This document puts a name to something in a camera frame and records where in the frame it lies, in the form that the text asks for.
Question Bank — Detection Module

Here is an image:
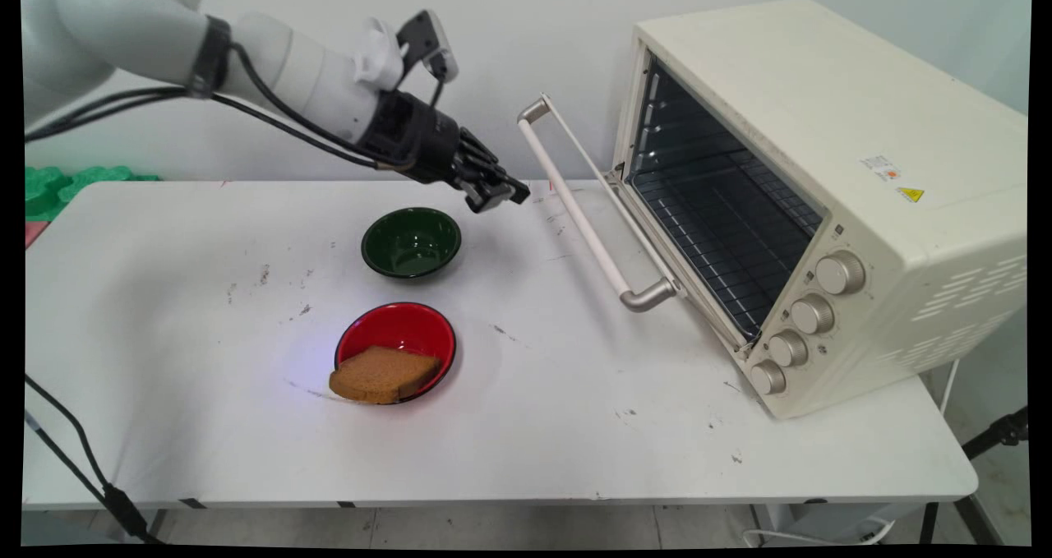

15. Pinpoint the red bowl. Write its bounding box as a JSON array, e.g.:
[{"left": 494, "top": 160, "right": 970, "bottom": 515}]
[{"left": 334, "top": 302, "right": 458, "bottom": 405}]

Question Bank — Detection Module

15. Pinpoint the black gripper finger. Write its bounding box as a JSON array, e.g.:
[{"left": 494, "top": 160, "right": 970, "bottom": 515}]
[
  {"left": 459, "top": 180, "right": 516, "bottom": 214},
  {"left": 460, "top": 129, "right": 532, "bottom": 206}
]

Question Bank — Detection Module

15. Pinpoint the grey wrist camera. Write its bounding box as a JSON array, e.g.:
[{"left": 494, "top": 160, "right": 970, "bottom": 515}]
[{"left": 396, "top": 9, "right": 460, "bottom": 83}]

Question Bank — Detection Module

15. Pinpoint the black arm strap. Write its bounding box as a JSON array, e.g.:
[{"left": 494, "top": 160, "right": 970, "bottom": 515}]
[{"left": 186, "top": 15, "right": 233, "bottom": 100}]

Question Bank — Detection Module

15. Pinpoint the white power cord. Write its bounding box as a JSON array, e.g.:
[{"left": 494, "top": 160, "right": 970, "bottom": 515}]
[{"left": 939, "top": 358, "right": 962, "bottom": 416}]

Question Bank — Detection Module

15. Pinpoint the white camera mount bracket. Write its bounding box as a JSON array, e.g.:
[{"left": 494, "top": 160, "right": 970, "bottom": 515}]
[{"left": 353, "top": 17, "right": 406, "bottom": 93}]

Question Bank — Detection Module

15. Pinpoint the cream toaster oven body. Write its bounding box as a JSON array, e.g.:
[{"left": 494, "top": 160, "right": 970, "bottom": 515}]
[{"left": 610, "top": 0, "right": 1030, "bottom": 421}]

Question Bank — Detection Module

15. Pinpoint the green foam mat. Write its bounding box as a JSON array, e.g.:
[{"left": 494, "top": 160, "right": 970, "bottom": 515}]
[{"left": 25, "top": 164, "right": 162, "bottom": 223}]

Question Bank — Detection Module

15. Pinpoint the large metallic oven knob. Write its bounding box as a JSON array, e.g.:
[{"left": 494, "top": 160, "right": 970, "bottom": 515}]
[{"left": 815, "top": 251, "right": 867, "bottom": 297}]

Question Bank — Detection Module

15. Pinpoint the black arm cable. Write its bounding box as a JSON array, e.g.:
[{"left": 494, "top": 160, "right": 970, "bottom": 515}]
[{"left": 25, "top": 43, "right": 449, "bottom": 172}]

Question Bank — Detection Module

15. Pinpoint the glass oven door with handle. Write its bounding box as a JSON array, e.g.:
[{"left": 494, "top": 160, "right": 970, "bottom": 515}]
[{"left": 517, "top": 93, "right": 762, "bottom": 355}]

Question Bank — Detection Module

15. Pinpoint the green bowl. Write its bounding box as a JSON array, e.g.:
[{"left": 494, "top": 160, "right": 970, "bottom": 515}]
[{"left": 361, "top": 206, "right": 463, "bottom": 279}]

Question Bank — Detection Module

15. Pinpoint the black tripod stand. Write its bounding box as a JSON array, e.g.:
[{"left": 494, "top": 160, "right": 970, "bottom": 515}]
[{"left": 919, "top": 405, "right": 1030, "bottom": 546}]

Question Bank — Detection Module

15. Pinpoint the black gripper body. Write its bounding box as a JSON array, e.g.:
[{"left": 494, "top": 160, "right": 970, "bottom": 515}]
[{"left": 360, "top": 88, "right": 497, "bottom": 187}]

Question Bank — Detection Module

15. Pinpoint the brown bread slice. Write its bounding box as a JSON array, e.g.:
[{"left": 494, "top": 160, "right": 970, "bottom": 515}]
[{"left": 329, "top": 344, "right": 443, "bottom": 404}]

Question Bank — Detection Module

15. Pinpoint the black floor cable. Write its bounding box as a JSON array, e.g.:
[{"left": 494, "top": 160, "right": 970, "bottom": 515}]
[{"left": 23, "top": 374, "right": 167, "bottom": 546}]

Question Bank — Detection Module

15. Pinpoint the wire oven rack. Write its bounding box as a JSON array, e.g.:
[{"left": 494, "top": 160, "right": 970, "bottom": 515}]
[{"left": 631, "top": 149, "right": 824, "bottom": 339}]

